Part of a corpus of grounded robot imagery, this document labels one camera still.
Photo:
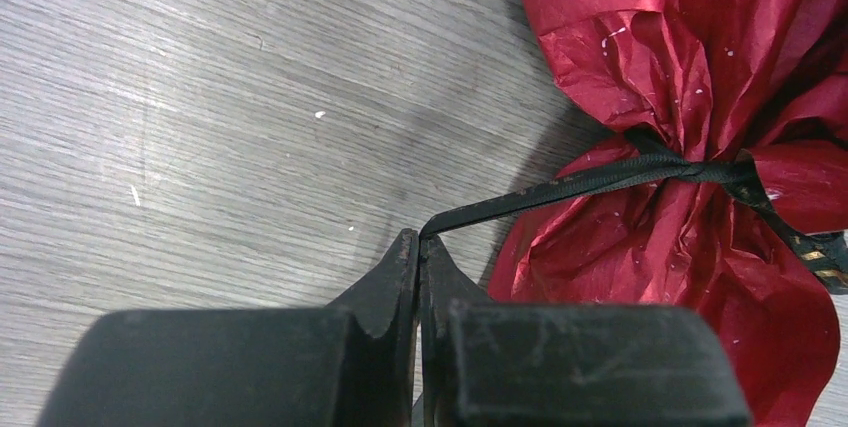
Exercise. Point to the pink flower bouquet red wrap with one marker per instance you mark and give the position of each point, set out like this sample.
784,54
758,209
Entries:
729,119

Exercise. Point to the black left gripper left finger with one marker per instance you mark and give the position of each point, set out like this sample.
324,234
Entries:
347,363

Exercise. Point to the black ribbon gold lettering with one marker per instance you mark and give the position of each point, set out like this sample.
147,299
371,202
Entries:
824,255

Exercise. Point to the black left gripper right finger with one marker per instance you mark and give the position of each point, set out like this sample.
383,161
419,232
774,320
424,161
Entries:
511,364

